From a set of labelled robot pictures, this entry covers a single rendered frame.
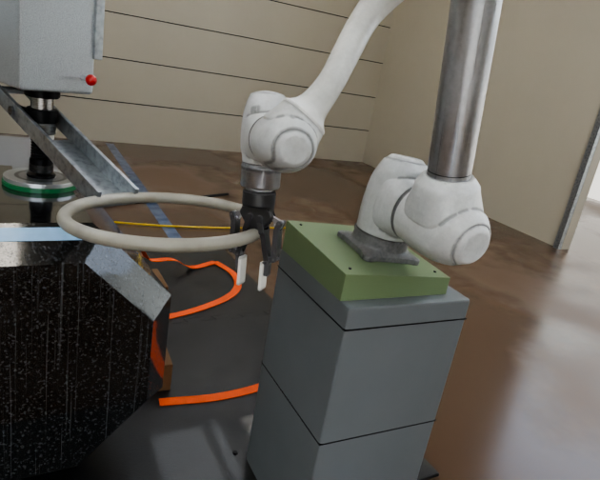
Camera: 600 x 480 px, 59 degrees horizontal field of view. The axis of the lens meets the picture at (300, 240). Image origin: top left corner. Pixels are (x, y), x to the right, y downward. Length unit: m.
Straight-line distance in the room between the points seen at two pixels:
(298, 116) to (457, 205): 0.43
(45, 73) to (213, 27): 5.59
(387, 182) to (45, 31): 1.02
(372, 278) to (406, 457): 0.63
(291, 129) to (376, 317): 0.58
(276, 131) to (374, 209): 0.52
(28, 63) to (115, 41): 5.28
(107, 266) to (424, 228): 0.85
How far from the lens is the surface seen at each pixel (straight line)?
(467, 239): 1.22
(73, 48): 1.75
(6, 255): 1.49
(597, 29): 6.02
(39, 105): 1.80
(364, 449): 1.59
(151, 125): 7.12
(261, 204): 1.17
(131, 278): 1.59
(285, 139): 0.95
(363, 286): 1.32
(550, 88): 6.16
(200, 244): 1.10
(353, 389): 1.42
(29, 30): 1.69
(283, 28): 7.56
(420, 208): 1.25
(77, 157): 1.70
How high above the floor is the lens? 1.33
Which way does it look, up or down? 18 degrees down
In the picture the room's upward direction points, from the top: 10 degrees clockwise
